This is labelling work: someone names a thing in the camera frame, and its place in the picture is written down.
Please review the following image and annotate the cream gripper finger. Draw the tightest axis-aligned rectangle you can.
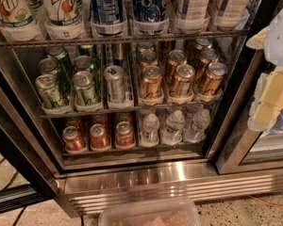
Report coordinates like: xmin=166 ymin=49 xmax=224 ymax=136
xmin=246 ymin=26 xmax=269 ymax=50
xmin=247 ymin=67 xmax=283 ymax=132

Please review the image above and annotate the clear water bottle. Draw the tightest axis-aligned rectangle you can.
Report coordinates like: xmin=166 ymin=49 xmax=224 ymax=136
xmin=162 ymin=110 xmax=185 ymax=145
xmin=141 ymin=113 xmax=159 ymax=147
xmin=184 ymin=109 xmax=210 ymax=143

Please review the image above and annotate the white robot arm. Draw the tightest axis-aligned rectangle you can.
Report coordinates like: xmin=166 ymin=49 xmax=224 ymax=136
xmin=246 ymin=9 xmax=283 ymax=132

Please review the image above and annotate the white bottle right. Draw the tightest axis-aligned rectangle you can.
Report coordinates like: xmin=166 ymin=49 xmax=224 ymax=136
xmin=212 ymin=0 xmax=249 ymax=31

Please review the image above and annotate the white bottle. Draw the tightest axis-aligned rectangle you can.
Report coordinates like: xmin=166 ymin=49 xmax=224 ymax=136
xmin=212 ymin=0 xmax=249 ymax=31
xmin=175 ymin=0 xmax=209 ymax=32

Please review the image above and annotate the fridge glass door right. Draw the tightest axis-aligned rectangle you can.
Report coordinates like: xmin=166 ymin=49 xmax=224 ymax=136
xmin=216 ymin=50 xmax=283 ymax=174

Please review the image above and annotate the white bottle left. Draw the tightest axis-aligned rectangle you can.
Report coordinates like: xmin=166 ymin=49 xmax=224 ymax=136
xmin=175 ymin=0 xmax=209 ymax=32

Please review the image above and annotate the blue bottle right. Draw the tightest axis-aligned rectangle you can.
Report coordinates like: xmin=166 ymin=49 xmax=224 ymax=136
xmin=133 ymin=0 xmax=167 ymax=34

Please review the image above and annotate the blue bottle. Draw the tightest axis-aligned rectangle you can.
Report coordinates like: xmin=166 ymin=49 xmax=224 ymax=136
xmin=92 ymin=0 xmax=125 ymax=36
xmin=133 ymin=0 xmax=167 ymax=34

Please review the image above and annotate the blue bottle left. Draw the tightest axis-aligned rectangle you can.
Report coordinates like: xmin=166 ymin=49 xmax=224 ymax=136
xmin=92 ymin=0 xmax=125 ymax=36

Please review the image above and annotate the stainless steel fridge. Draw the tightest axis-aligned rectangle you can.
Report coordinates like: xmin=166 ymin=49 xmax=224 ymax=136
xmin=0 ymin=0 xmax=283 ymax=218

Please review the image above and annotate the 7up bottle right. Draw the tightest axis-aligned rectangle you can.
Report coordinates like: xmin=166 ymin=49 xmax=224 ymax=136
xmin=43 ymin=0 xmax=82 ymax=28

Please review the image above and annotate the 7up bottle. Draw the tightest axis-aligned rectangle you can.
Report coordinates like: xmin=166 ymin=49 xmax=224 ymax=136
xmin=0 ymin=0 xmax=37 ymax=33
xmin=43 ymin=0 xmax=82 ymax=28

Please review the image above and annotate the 7up bottle left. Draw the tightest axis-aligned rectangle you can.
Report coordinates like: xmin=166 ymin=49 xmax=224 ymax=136
xmin=0 ymin=0 xmax=37 ymax=33

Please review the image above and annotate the gold can second row right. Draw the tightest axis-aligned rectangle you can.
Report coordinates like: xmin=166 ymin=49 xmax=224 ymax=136
xmin=195 ymin=48 xmax=219 ymax=79

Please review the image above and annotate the gold can second row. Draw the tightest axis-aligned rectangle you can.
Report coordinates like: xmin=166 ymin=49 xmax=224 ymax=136
xmin=195 ymin=48 xmax=219 ymax=79
xmin=165 ymin=50 xmax=187 ymax=84
xmin=139 ymin=51 xmax=158 ymax=69

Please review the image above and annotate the gold can front right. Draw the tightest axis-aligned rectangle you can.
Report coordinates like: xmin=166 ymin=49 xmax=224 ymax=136
xmin=198 ymin=62 xmax=227 ymax=96

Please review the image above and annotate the gold can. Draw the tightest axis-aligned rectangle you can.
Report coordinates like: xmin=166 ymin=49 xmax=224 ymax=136
xmin=169 ymin=64 xmax=195 ymax=98
xmin=141 ymin=66 xmax=162 ymax=100
xmin=198 ymin=62 xmax=227 ymax=96

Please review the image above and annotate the gold can second row middle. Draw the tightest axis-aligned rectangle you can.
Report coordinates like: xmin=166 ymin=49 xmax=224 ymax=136
xmin=165 ymin=50 xmax=187 ymax=84

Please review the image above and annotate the gold can front middle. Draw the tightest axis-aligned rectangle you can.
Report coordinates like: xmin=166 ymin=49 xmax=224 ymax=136
xmin=169 ymin=64 xmax=195 ymax=98

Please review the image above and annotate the gold can second row left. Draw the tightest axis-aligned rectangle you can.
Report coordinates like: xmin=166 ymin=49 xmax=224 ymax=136
xmin=139 ymin=51 xmax=158 ymax=69

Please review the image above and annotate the gold can front left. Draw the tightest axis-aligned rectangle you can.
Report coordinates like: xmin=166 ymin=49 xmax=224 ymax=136
xmin=141 ymin=66 xmax=162 ymax=100

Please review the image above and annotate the silver can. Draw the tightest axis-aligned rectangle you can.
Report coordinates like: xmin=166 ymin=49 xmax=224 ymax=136
xmin=104 ymin=65 xmax=125 ymax=104

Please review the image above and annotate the red can front right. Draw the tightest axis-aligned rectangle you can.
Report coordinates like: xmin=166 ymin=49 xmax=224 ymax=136
xmin=116 ymin=121 xmax=134 ymax=147

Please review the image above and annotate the red can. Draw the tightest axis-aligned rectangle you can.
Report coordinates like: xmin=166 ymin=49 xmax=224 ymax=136
xmin=62 ymin=126 xmax=87 ymax=153
xmin=90 ymin=123 xmax=110 ymax=151
xmin=116 ymin=121 xmax=134 ymax=147

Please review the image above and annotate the clear plastic container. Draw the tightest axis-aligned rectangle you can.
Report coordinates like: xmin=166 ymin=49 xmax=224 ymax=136
xmin=98 ymin=197 xmax=202 ymax=226

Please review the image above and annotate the green can middle right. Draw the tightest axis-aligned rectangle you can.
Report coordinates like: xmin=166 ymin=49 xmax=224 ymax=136
xmin=75 ymin=56 xmax=96 ymax=73

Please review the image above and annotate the green can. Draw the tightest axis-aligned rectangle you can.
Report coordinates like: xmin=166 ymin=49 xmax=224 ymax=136
xmin=73 ymin=71 xmax=100 ymax=106
xmin=39 ymin=57 xmax=69 ymax=91
xmin=35 ymin=73 xmax=69 ymax=109
xmin=75 ymin=56 xmax=96 ymax=73

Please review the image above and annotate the green can front right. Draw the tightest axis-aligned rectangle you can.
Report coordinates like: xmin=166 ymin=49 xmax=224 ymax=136
xmin=73 ymin=71 xmax=100 ymax=106

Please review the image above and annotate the red can front middle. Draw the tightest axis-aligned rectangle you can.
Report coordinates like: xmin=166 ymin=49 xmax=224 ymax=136
xmin=90 ymin=123 xmax=110 ymax=151

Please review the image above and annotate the red can front left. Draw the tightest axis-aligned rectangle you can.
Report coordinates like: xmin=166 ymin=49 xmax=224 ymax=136
xmin=62 ymin=126 xmax=87 ymax=153

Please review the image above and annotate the green can middle left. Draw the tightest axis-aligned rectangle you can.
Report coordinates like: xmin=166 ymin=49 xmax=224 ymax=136
xmin=39 ymin=57 xmax=69 ymax=91

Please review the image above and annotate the green can front left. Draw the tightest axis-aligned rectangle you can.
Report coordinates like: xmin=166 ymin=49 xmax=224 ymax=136
xmin=35 ymin=73 xmax=69 ymax=109

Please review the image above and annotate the orange cable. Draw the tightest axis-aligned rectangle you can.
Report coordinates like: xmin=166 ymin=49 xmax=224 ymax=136
xmin=248 ymin=195 xmax=283 ymax=209

